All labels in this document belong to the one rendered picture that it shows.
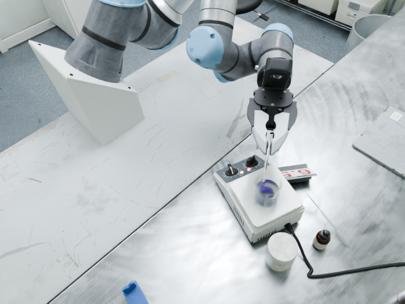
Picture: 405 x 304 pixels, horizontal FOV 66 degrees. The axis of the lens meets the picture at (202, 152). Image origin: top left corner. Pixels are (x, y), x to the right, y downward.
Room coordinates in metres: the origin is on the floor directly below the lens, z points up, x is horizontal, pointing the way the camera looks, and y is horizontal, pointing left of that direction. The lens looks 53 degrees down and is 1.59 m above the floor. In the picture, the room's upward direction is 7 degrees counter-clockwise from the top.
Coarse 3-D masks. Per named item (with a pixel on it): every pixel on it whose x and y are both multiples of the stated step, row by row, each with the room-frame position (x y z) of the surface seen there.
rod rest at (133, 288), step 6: (132, 282) 0.18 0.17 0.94; (126, 288) 0.17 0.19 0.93; (132, 288) 0.18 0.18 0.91; (138, 288) 0.18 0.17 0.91; (126, 294) 0.17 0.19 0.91; (132, 294) 0.16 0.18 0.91; (138, 294) 0.16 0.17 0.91; (144, 294) 0.16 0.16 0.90; (132, 300) 0.15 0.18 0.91; (138, 300) 0.15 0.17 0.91; (144, 300) 0.15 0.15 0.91
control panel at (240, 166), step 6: (258, 156) 0.45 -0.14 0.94; (240, 162) 0.44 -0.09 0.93; (264, 162) 0.42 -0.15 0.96; (240, 168) 0.42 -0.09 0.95; (246, 168) 0.41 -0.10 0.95; (252, 168) 0.40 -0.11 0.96; (258, 168) 0.40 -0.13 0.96; (222, 174) 0.41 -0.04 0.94; (240, 174) 0.39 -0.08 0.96; (246, 174) 0.38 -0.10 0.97; (228, 180) 0.38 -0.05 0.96
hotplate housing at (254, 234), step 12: (216, 180) 0.40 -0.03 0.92; (228, 192) 0.34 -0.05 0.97; (240, 216) 0.29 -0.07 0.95; (288, 216) 0.27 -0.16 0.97; (300, 216) 0.28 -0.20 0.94; (252, 228) 0.25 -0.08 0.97; (264, 228) 0.25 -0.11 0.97; (276, 228) 0.26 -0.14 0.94; (288, 228) 0.26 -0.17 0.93; (252, 240) 0.24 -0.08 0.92
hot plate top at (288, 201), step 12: (276, 168) 0.38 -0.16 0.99; (240, 180) 0.36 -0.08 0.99; (252, 180) 0.35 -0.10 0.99; (240, 192) 0.33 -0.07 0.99; (252, 192) 0.32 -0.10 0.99; (288, 192) 0.31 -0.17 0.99; (240, 204) 0.30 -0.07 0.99; (252, 204) 0.30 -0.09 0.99; (276, 204) 0.29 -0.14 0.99; (288, 204) 0.29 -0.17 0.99; (300, 204) 0.28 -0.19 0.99; (252, 216) 0.27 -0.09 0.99; (264, 216) 0.27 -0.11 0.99; (276, 216) 0.26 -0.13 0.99
